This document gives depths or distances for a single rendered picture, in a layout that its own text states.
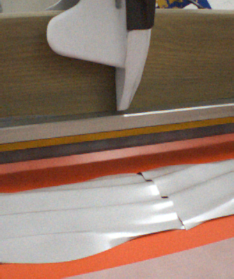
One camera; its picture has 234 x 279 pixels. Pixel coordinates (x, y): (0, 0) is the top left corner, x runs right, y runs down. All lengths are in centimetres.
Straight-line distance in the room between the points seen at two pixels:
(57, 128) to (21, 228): 7
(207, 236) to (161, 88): 11
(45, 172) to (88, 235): 9
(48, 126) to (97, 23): 7
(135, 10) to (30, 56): 7
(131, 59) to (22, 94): 7
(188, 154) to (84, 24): 13
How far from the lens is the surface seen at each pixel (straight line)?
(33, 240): 19
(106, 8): 23
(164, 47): 26
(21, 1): 53
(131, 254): 19
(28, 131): 24
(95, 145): 28
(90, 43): 23
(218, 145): 32
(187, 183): 24
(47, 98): 25
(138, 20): 22
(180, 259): 19
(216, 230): 21
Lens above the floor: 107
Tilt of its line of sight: 19 degrees down
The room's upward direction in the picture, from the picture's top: straight up
